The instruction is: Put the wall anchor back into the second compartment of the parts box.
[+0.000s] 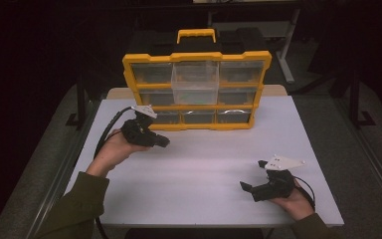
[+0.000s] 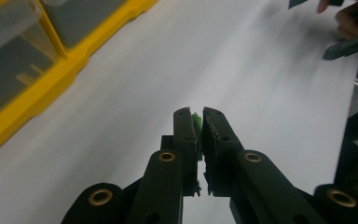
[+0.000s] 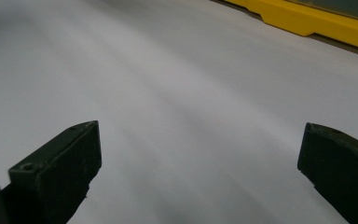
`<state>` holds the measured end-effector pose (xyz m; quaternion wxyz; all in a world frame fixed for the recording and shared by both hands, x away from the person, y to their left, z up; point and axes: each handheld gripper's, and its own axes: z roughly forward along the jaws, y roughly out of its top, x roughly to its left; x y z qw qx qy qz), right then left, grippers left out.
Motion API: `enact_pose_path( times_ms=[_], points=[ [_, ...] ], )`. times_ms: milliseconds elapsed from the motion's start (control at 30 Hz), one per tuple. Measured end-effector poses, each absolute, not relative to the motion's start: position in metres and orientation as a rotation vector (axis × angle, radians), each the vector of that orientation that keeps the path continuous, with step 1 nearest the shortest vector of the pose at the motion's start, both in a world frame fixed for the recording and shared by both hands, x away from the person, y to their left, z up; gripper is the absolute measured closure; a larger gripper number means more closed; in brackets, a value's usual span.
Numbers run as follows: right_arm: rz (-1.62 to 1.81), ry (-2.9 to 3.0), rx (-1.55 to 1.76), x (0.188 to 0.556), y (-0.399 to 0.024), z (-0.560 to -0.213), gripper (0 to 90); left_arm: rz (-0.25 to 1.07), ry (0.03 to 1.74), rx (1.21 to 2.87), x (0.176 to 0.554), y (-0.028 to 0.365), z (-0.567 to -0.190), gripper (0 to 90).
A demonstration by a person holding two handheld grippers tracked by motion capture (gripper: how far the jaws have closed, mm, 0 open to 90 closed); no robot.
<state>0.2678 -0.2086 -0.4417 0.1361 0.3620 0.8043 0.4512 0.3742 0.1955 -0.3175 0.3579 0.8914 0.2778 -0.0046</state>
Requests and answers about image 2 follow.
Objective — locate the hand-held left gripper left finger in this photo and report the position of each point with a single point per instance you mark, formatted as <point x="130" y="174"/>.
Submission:
<point x="185" y="140"/>

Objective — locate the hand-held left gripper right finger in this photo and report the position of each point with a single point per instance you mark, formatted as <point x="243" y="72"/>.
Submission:
<point x="220" y="146"/>

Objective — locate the small green plastic piece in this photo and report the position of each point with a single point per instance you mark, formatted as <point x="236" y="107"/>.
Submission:
<point x="197" y="124"/>

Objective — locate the yellow organizer case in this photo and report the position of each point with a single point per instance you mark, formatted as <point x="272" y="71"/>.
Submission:
<point x="62" y="74"/>

